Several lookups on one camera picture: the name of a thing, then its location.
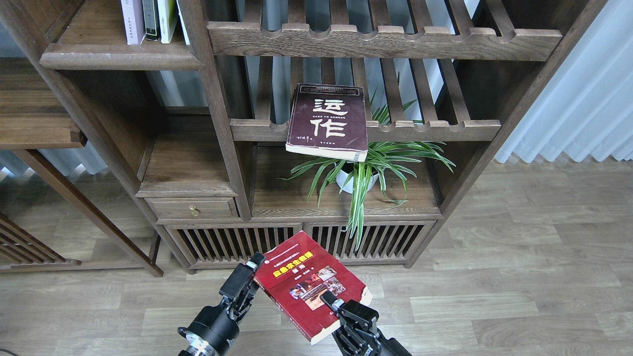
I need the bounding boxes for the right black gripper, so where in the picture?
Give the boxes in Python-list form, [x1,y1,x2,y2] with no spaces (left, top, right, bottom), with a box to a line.
[320,290,410,356]

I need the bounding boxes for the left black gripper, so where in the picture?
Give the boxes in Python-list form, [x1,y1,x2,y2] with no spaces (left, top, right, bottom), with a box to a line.
[178,252,266,356]

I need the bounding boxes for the red book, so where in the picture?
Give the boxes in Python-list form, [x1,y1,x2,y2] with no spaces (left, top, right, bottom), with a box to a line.
[255,230,372,345]

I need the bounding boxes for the dark maroon book white characters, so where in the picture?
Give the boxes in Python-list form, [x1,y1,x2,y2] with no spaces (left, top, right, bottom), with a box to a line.
[285,83,368,162]

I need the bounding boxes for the pale lavender white book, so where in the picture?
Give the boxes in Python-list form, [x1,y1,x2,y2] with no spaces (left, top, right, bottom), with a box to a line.
[121,0,145,45]

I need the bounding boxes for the brass drawer knob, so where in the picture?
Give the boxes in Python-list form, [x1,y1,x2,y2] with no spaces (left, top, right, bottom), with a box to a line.
[188,205,200,217]

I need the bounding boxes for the green spider plant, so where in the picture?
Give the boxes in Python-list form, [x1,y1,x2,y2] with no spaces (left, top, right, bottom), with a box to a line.
[279,74,456,251]

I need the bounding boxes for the white plant pot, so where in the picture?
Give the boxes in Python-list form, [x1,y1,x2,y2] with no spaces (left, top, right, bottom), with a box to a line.
[335,162,378,194]

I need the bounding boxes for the dark wooden bookshelf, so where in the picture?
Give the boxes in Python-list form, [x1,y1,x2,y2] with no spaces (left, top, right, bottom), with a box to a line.
[1,0,607,270]

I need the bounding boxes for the thin white upright book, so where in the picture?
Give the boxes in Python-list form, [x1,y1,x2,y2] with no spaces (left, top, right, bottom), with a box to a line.
[176,0,190,46]

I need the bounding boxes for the wooden side table left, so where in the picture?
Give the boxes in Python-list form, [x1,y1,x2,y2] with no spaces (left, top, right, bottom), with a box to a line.
[0,58,163,277]

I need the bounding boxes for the white green upright book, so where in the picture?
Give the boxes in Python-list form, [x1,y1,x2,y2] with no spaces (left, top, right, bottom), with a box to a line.
[157,0,178,44]

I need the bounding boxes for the dark green upright book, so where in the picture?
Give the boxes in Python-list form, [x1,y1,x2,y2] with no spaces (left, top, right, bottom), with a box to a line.
[142,0,160,41]

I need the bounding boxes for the white pleated curtain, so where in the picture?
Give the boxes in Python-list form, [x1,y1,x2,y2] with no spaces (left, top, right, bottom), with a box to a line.
[495,0,633,163]

